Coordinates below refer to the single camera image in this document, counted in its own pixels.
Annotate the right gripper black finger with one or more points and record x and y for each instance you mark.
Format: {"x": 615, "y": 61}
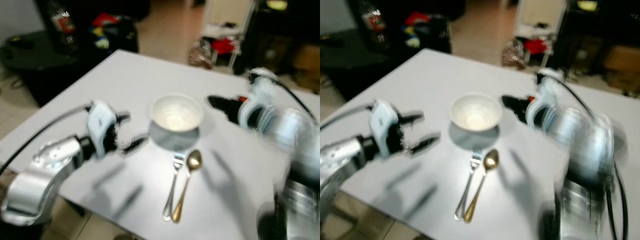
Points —
{"x": 522, "y": 116}
{"x": 514, "y": 102}
{"x": 220, "y": 102}
{"x": 229, "y": 116}

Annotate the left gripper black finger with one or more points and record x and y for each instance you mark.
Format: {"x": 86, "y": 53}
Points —
{"x": 135, "y": 145}
{"x": 124, "y": 118}
{"x": 414, "y": 119}
{"x": 425, "y": 142}

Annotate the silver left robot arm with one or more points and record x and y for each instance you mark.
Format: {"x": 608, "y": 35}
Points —
{"x": 340, "y": 160}
{"x": 35, "y": 185}

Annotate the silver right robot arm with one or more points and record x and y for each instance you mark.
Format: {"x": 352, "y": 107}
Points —
{"x": 290, "y": 130}
{"x": 585, "y": 145}

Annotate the white bowl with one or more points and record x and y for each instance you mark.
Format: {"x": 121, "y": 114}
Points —
{"x": 476, "y": 112}
{"x": 176, "y": 112}

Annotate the brown patterned bag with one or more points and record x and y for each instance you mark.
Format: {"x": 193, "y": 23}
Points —
{"x": 513, "y": 54}
{"x": 200, "y": 54}

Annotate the gold spoon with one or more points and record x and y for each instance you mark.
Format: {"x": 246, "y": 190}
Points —
{"x": 490, "y": 161}
{"x": 193, "y": 161}

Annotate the red cloth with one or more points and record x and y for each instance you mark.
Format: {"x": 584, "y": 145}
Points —
{"x": 536, "y": 46}
{"x": 223, "y": 45}

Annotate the silver fork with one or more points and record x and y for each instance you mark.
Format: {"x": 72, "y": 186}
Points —
{"x": 173, "y": 190}
{"x": 466, "y": 192}

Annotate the dark cabinet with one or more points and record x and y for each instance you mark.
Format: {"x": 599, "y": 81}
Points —
{"x": 270, "y": 45}
{"x": 585, "y": 47}

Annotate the black bag with colourful items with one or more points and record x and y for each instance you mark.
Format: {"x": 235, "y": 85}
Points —
{"x": 432, "y": 32}
{"x": 117, "y": 35}

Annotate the brown cardboard box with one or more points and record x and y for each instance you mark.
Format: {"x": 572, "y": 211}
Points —
{"x": 307, "y": 59}
{"x": 622, "y": 59}

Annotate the white rack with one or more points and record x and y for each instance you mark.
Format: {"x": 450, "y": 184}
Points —
{"x": 537, "y": 15}
{"x": 225, "y": 15}

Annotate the black round side table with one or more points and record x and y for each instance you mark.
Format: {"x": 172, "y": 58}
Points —
{"x": 35, "y": 60}
{"x": 345, "y": 55}

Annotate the dark package with red label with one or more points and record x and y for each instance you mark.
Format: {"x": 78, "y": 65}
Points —
{"x": 62, "y": 25}
{"x": 374, "y": 22}

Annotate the yellow-green dish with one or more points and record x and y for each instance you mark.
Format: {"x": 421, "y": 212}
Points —
{"x": 587, "y": 5}
{"x": 276, "y": 4}

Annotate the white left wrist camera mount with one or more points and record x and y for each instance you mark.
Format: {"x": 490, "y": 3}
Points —
{"x": 382, "y": 122}
{"x": 100, "y": 122}

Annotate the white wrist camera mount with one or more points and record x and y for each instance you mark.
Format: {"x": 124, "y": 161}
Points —
{"x": 547, "y": 97}
{"x": 382, "y": 122}
{"x": 260, "y": 95}
{"x": 100, "y": 122}

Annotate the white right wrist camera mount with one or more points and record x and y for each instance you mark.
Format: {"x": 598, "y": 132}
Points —
{"x": 260, "y": 95}
{"x": 547, "y": 97}

